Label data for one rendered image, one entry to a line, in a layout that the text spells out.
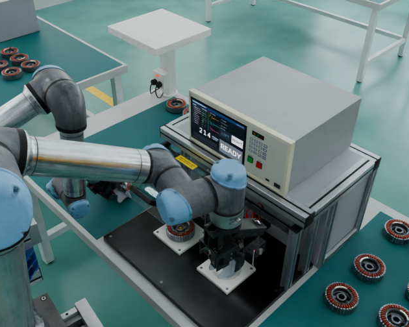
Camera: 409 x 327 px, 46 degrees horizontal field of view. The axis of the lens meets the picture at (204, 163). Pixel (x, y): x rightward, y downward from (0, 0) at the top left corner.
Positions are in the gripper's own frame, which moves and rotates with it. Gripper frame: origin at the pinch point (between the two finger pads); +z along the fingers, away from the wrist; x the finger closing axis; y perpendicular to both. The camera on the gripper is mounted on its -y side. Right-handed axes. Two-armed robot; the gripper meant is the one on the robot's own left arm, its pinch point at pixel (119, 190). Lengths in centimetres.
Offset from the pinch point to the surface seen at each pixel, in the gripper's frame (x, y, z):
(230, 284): 66, 15, -11
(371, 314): 110, 1, 0
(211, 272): 58, 14, -11
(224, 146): 49, -23, -34
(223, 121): 48, -28, -43
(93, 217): 1.2, 15.5, -7.8
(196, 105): 36, -31, -42
